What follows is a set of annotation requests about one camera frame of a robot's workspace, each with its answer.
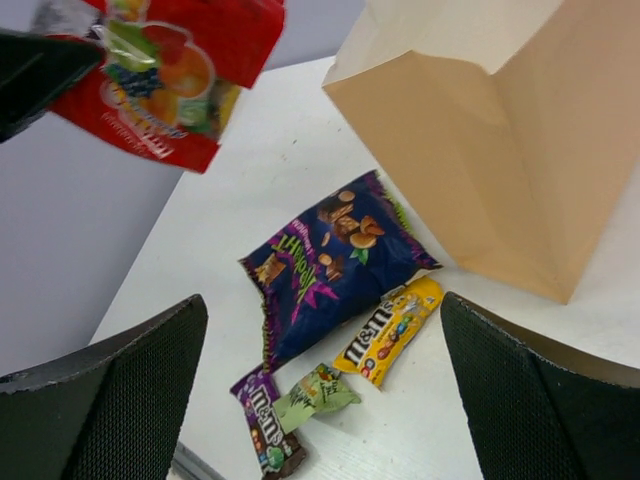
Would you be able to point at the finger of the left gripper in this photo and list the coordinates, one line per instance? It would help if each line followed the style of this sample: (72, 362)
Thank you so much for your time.
(35, 71)

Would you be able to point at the brown paper bag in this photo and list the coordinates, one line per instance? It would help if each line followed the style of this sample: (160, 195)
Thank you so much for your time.
(511, 127)

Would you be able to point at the purple M&M's packet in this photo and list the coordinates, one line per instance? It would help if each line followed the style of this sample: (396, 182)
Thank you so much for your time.
(279, 454)

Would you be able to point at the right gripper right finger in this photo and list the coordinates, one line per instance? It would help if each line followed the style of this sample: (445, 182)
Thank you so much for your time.
(537, 408)

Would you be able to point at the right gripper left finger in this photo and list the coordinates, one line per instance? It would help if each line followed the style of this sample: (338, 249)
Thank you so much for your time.
(112, 410)

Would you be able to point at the green snack packet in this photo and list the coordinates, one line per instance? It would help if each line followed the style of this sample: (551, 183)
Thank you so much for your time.
(322, 391)

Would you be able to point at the yellow M&M's packet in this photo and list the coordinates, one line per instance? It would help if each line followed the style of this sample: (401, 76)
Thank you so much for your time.
(389, 329)

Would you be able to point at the blue purple snack bag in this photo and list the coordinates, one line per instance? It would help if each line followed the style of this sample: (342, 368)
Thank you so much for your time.
(331, 263)

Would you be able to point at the red fruit snack bag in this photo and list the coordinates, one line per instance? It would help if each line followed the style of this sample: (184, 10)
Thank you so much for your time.
(170, 73)

